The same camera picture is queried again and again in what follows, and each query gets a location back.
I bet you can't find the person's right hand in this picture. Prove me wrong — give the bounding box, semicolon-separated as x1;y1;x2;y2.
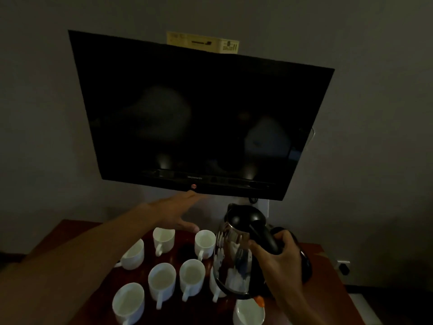
249;230;304;302

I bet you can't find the person's left hand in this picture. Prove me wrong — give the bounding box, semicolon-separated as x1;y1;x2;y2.
148;190;208;234

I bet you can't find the steel kettle with black lid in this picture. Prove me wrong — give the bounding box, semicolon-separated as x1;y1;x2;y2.
269;226;313;298

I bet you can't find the black and steel kettle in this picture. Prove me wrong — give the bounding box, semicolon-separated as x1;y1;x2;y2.
212;203;283;308

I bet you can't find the group of white cups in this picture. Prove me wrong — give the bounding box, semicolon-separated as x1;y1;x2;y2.
112;227;206;325

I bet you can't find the person's left forearm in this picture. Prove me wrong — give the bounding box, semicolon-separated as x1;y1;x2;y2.
0;203;163;325

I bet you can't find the dark red wooden table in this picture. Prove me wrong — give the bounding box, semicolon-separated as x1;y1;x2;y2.
22;218;366;325

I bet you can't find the white paper sheet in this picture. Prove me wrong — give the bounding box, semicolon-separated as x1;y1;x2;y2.
348;293;383;325

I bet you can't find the pale yellow flat box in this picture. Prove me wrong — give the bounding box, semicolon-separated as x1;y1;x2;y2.
166;31;240;55

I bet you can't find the black wall television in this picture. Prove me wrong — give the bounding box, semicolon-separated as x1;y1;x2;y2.
67;29;336;201

